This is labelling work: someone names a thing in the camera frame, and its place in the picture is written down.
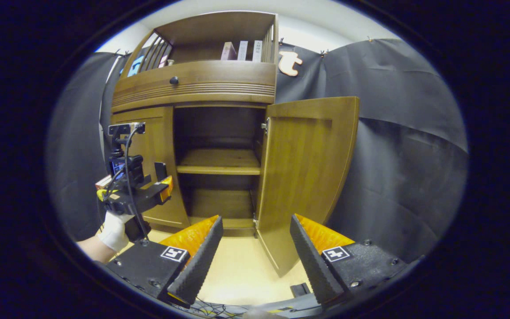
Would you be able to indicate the wooden shoe cabinet door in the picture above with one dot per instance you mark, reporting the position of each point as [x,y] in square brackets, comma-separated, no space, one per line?
[157,133]
[303,177]

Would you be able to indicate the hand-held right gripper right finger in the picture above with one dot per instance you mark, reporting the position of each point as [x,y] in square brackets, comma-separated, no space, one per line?
[314,266]

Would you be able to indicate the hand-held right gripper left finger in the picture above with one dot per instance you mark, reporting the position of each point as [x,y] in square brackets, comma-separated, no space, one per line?
[195,270]

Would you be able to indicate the black backdrop cloth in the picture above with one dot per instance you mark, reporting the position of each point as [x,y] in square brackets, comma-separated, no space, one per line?
[392,155]

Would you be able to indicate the black drawer knob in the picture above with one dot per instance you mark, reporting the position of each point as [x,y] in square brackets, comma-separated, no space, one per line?
[174,80]

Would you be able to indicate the white book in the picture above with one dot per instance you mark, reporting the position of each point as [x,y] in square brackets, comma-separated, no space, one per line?
[257,51]

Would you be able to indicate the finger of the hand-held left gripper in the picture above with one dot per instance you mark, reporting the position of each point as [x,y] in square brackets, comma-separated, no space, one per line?
[165,189]

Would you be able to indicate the wooden double-door shoe cabinet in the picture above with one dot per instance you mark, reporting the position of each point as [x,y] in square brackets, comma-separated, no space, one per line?
[202,84]

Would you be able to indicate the wooden cabinet drawer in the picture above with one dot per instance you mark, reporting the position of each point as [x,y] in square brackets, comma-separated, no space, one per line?
[219,82]

